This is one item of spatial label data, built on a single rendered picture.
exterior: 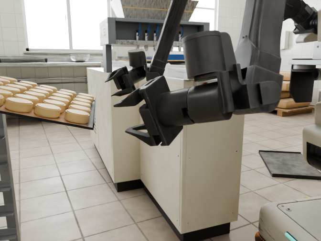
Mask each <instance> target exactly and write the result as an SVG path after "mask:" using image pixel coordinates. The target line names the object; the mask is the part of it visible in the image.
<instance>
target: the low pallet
mask: <svg viewBox="0 0 321 241"><path fill-rule="evenodd" d="M314 108H315V107H314V106H304V107H297V108H290V109H281V108H275V109H274V110H277V116H281V117H283V116H290V115H296V114H303V113H310V112H312V109H314Z"/></svg>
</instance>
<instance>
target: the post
mask: <svg viewBox="0 0 321 241"><path fill-rule="evenodd" d="M3 128H4V132H5V138H4V139H2V140H0V155H5V154H7V155H8V164H7V165H6V166H0V178H1V180H11V189H10V191H8V192H3V200H4V204H5V205H6V204H13V205H14V213H13V215H12V216H7V217H6V222H7V228H12V227H16V228H17V236H16V238H15V239H14V240H9V241H21V238H20V230H19V223H18V214H17V207H16V198H15V191H14V182H13V175H12V167H11V156H10V148H9V140H8V132H7V124H6V116H5V114H2V113H0V129H3Z"/></svg>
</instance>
